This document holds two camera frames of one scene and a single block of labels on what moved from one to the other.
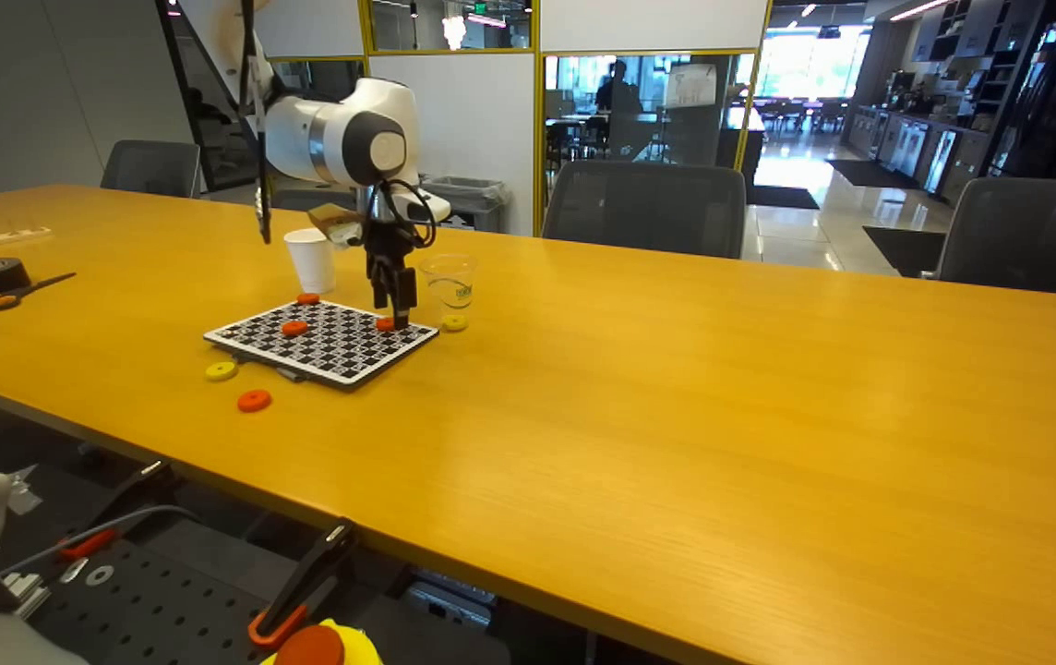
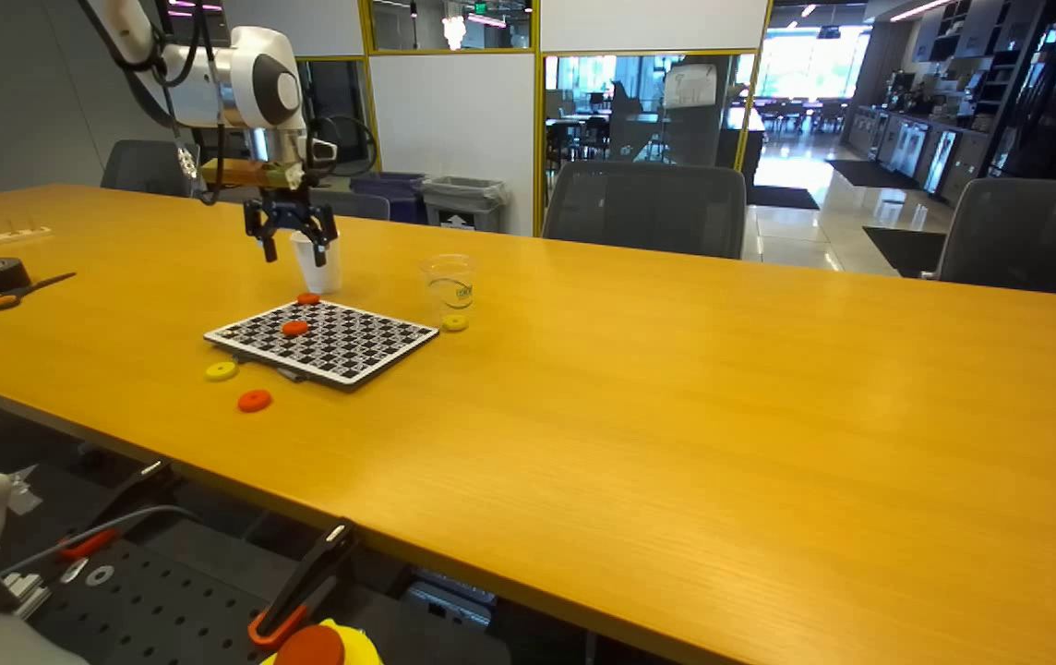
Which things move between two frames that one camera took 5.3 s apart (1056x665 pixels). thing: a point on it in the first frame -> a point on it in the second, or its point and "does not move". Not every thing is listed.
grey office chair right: [1036, 231] does not move
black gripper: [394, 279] -> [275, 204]
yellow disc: [222, 369] does not move
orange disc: [293, 327] does not move
